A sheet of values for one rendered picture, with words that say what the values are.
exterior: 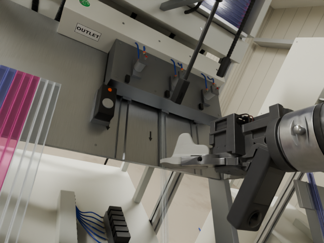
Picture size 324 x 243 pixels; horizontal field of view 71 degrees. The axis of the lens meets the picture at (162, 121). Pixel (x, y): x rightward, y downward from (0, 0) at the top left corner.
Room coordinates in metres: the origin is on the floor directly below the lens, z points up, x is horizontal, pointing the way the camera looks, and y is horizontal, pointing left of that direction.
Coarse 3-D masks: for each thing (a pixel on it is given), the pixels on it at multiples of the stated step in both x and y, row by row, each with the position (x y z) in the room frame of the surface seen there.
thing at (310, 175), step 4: (308, 176) 0.62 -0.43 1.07; (312, 176) 0.62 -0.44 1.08; (308, 180) 0.62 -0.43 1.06; (312, 180) 0.61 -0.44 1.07; (312, 184) 0.60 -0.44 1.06; (312, 188) 0.60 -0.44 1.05; (316, 188) 0.60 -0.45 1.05; (312, 192) 0.59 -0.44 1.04; (316, 192) 0.59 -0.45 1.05; (312, 196) 0.59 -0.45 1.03; (316, 196) 0.58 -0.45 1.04; (316, 200) 0.58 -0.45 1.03; (320, 200) 0.58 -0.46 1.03; (316, 204) 0.57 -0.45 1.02; (320, 204) 0.57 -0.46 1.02; (316, 208) 0.57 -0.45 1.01; (320, 208) 0.56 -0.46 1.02; (320, 212) 0.56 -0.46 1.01; (320, 216) 0.55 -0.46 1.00; (320, 220) 0.55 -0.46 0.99; (320, 224) 0.55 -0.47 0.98
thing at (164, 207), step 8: (160, 112) 0.61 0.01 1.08; (160, 120) 0.59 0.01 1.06; (160, 128) 0.58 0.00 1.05; (160, 136) 0.56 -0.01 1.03; (160, 144) 0.55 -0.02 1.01; (160, 152) 0.54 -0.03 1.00; (160, 168) 0.51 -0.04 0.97; (160, 176) 0.50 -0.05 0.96; (160, 184) 0.49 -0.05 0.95; (160, 192) 0.47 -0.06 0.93; (160, 200) 0.46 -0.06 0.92; (160, 208) 0.45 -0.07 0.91; (160, 216) 0.44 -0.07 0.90; (168, 232) 0.42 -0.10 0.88; (168, 240) 0.41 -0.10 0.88
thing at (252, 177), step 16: (256, 160) 0.30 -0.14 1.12; (272, 160) 0.29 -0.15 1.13; (256, 176) 0.29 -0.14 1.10; (272, 176) 0.29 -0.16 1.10; (240, 192) 0.29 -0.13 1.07; (256, 192) 0.28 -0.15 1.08; (272, 192) 0.30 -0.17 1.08; (240, 208) 0.28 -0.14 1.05; (256, 208) 0.29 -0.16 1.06; (240, 224) 0.28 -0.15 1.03; (256, 224) 0.28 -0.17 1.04
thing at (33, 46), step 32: (0, 0) 0.52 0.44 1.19; (0, 32) 0.48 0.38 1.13; (32, 32) 0.52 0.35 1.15; (0, 64) 0.44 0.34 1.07; (32, 64) 0.48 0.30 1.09; (64, 64) 0.52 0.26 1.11; (96, 64) 0.58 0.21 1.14; (64, 96) 0.48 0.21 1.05; (64, 128) 0.44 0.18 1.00; (96, 128) 0.48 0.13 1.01; (128, 128) 0.53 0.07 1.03; (192, 128) 0.65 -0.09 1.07; (128, 160) 0.48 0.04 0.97
